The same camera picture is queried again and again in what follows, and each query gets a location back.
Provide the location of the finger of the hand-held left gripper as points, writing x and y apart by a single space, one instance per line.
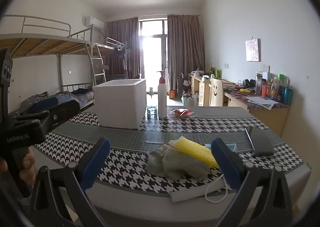
60 112

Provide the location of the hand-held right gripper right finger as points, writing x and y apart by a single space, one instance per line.
225 164

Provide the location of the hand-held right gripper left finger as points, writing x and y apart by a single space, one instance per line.
97 160

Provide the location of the light blue cloth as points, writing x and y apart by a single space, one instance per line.
232 147

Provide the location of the yellow foam net sleeve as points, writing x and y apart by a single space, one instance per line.
192 152

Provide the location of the white face mask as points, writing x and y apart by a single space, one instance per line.
190 190

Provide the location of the grey cloth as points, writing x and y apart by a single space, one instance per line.
172 164

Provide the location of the white foam box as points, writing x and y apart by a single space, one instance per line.
117 104

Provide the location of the person's left hand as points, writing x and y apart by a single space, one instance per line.
27 164

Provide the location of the blue grey bedding bundle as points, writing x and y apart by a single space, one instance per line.
57 98

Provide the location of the black smartphone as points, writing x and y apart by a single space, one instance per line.
260 142

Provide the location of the houndstooth tablecloth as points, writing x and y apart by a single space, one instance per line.
150 137

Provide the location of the pale pink foam piece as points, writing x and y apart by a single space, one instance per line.
165 147

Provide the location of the wooden desk with patterned cover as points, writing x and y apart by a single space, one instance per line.
267 117

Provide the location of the red snack packet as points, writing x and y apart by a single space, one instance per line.
182 112

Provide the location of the metal bunk bed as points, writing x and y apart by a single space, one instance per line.
110 49
50 42

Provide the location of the white papers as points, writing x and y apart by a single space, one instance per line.
261 102

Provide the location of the wooden chair with smiley face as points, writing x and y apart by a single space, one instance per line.
216 92

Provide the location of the clear bottle with blue liquid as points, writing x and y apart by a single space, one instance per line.
151 111

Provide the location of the white basket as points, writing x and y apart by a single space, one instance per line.
188 100

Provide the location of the yellow item on desk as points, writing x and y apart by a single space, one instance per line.
245 90

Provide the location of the light wooden desk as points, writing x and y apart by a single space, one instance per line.
200 89

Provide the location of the dark hanging clothes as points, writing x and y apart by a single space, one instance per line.
121 55

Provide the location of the black headphones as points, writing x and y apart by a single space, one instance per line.
248 83

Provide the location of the orange container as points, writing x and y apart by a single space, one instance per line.
171 94

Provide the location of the white pump bottle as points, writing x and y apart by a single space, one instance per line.
162 99

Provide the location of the row of bottles and boxes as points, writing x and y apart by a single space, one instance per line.
275 89

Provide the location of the brown curtain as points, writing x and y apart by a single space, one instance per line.
186 49
122 42

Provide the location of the white air conditioner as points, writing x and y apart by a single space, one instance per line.
94 22

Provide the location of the balcony glass door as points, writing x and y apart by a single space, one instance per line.
153 54

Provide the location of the pink wall picture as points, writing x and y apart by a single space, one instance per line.
253 50

